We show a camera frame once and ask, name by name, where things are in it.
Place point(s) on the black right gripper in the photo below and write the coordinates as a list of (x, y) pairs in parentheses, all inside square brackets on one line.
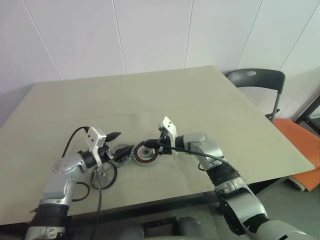
[(165, 146)]

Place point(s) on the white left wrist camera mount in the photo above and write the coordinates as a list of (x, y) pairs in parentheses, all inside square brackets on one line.
[(95, 140)]

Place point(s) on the dark grey plastic chair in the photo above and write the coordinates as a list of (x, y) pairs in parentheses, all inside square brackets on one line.
[(262, 77)]

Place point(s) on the silver round motor lid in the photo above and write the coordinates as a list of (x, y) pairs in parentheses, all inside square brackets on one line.
[(122, 162)]

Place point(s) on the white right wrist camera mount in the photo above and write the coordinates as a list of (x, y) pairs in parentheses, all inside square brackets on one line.
[(170, 127)]

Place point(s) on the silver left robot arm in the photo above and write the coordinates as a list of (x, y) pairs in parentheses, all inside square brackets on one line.
[(62, 180)]

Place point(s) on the motor housing with copper coils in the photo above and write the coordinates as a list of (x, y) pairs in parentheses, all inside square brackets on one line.
[(145, 154)]

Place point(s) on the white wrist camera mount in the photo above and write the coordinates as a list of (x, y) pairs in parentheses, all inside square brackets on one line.
[(170, 127), (95, 140)]

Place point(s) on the black metal frame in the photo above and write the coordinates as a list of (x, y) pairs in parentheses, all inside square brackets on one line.
[(313, 125)]

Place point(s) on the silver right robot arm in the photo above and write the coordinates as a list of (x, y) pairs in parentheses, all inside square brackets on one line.
[(200, 145)]

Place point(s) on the black table frame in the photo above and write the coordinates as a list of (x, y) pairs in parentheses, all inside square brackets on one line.
[(150, 206)]

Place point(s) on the grey rounded shape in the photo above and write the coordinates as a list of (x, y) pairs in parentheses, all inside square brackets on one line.
[(130, 231), (190, 228)]

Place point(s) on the silver spoked rotor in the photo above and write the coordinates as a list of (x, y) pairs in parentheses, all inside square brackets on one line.
[(107, 175)]

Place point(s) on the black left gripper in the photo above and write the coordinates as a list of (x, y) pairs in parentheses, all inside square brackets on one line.
[(106, 153)]

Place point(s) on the orange flat panel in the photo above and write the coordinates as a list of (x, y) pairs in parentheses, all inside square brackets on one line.
[(300, 150)]

